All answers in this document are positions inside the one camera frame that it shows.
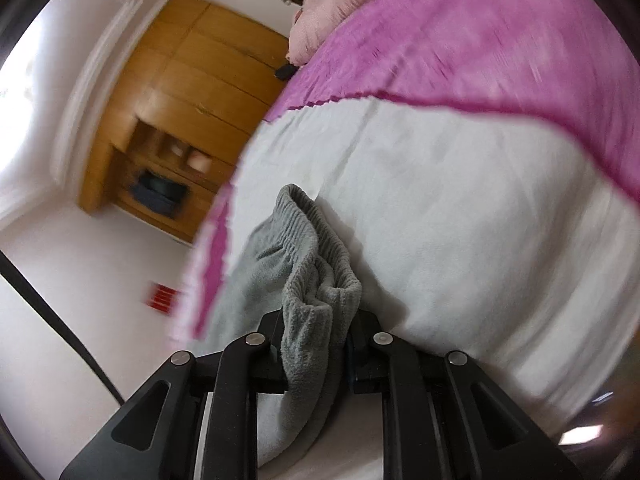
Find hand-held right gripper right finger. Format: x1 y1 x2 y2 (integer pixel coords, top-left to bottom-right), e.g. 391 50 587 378
345 310 583 480

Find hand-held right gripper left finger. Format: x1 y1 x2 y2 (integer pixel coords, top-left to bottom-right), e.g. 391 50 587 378
60 310 288 480

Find grey pants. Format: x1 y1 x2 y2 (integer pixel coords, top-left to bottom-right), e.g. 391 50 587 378
202 184 362 466

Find purple floral bedspread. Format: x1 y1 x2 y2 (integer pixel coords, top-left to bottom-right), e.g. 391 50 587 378
167 0 640 480

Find dark hanging clothes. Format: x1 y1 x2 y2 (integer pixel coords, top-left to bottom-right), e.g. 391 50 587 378
131 170 188 218

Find wooden wardrobe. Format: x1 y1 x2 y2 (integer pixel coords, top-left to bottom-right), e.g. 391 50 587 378
77 0 291 246

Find black cable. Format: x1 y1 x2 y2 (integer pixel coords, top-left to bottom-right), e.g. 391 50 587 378
0 250 126 406

